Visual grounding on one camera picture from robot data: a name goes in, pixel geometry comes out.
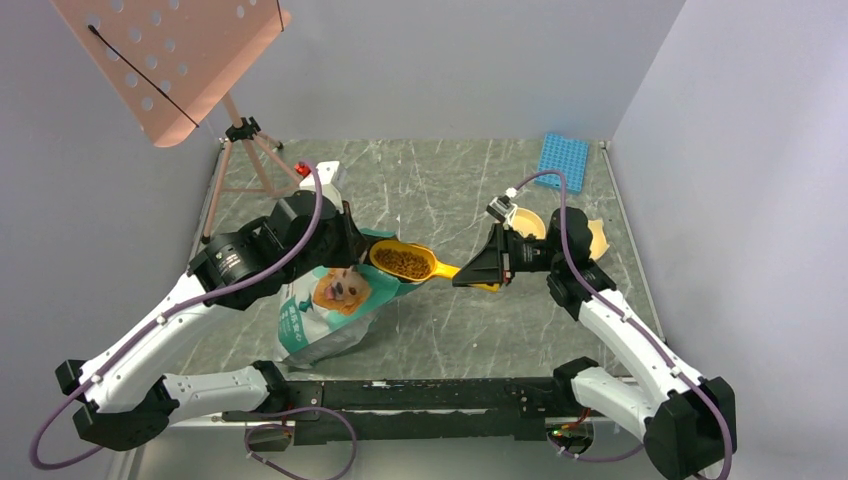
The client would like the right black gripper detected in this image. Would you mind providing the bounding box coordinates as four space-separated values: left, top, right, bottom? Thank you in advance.
453 223 564 287

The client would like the green dog food bag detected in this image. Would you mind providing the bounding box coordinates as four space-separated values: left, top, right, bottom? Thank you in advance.
273 253 420 369

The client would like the orange plastic scoop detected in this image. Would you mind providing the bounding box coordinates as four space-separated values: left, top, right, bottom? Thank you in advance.
368 239 460 283

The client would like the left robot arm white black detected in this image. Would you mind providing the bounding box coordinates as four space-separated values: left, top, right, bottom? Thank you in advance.
56 190 369 451

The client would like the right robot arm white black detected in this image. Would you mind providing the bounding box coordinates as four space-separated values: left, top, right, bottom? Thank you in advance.
452 207 737 479

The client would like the cream pet bowl left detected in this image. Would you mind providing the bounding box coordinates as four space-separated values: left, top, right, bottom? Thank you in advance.
511 207 547 240

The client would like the cream pet bowl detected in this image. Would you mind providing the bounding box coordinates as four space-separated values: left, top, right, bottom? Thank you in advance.
587 219 609 261
511 207 547 240

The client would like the cream pet bowl right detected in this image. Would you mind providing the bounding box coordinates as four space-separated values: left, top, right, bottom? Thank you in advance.
587 219 609 261

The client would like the blue perforated tray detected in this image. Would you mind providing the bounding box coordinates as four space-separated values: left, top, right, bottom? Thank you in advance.
537 133 590 194

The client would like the pink perforated music stand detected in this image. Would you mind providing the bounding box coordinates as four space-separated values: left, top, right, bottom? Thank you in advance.
53 0 301 239

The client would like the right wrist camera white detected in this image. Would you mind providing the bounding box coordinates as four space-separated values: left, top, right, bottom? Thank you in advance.
486 187 518 229

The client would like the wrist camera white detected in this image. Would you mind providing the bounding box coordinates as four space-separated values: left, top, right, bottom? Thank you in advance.
486 187 518 229
295 161 347 204

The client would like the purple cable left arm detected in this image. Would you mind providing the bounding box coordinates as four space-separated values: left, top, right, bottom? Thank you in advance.
29 158 325 472

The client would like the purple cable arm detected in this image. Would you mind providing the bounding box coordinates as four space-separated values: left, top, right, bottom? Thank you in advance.
513 169 735 480
29 158 325 472

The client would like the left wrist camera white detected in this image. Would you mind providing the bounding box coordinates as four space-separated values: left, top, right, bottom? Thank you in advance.
295 161 347 204

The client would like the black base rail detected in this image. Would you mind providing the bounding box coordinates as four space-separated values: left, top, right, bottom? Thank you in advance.
221 376 617 446

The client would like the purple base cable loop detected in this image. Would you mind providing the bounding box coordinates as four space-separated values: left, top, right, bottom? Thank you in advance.
243 405 359 480

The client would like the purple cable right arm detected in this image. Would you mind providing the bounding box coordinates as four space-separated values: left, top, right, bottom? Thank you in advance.
513 169 735 480

